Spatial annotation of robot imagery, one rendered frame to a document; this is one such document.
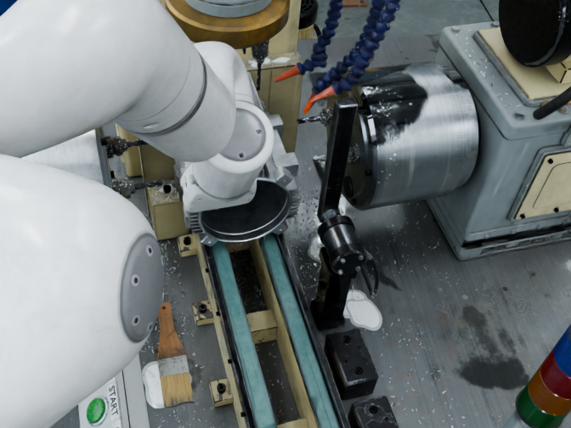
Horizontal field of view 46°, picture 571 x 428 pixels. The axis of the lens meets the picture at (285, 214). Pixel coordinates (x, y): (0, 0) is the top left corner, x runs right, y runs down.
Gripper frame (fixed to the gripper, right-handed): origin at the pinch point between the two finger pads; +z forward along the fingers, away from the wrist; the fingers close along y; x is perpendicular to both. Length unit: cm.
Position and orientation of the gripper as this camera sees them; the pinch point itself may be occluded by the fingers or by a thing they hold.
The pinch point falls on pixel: (212, 198)
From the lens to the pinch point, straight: 104.7
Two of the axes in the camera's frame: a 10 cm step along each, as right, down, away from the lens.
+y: 9.6, -1.6, 2.2
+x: -2.0, -9.7, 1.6
